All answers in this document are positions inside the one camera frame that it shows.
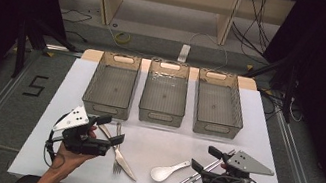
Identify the white power strip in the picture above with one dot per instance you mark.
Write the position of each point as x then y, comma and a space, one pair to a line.
184, 53

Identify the white plastic spoon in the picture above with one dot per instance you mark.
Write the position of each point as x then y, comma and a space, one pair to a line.
160, 174

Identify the black metal stand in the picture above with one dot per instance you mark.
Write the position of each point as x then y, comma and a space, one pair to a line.
20, 49
288, 100

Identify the white table cover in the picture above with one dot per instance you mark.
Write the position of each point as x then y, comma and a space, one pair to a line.
156, 139

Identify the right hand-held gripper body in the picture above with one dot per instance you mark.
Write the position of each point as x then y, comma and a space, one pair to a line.
229, 182

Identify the steel fork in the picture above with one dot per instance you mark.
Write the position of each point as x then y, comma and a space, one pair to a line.
117, 164

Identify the grey plastic basket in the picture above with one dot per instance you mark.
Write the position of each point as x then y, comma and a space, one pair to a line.
110, 92
163, 98
215, 109

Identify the yellow tape roll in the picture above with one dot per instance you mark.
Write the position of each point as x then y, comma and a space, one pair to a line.
117, 36

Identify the short metal rail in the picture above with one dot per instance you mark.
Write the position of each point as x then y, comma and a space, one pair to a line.
63, 50

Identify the steel table knife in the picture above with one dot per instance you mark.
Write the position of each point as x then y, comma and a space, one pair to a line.
125, 166

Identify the person's left hand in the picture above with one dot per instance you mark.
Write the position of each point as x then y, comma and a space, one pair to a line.
67, 159

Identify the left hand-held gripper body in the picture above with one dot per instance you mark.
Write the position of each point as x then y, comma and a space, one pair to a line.
87, 145

